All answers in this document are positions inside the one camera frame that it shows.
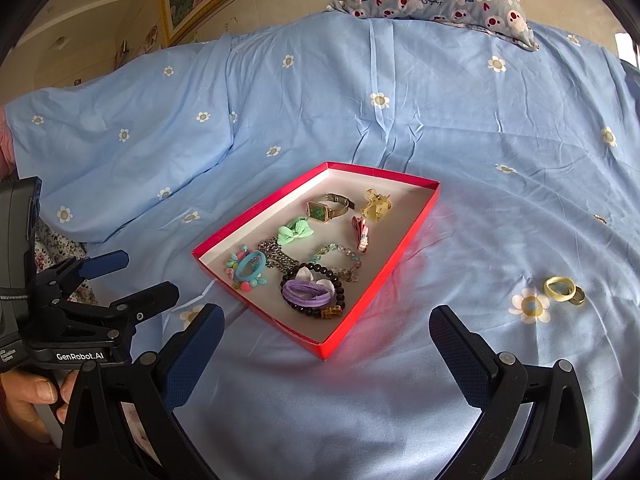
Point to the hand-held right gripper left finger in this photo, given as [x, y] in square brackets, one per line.
[195, 355]

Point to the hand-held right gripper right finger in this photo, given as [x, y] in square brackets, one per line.
[460, 360]

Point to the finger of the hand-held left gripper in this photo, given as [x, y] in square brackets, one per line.
[145, 300]
[107, 262]

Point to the red hair clip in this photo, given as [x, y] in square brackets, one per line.
[358, 230]

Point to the red shallow box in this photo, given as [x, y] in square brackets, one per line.
[400, 200]

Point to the person's left hand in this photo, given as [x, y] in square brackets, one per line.
[25, 390]

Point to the floral print cloth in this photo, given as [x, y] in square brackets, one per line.
[55, 250]

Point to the blue plastic bangle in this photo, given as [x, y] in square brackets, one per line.
[240, 270]

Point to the pink under sheet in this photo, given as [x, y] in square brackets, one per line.
[5, 140]

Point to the white fabric flower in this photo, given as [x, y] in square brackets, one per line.
[306, 275]

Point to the yellow hair claw clip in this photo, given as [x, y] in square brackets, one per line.
[375, 208]

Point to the gold wristwatch green dial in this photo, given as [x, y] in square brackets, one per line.
[318, 210]

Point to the blue flowered bedsheet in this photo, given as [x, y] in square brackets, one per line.
[350, 110]

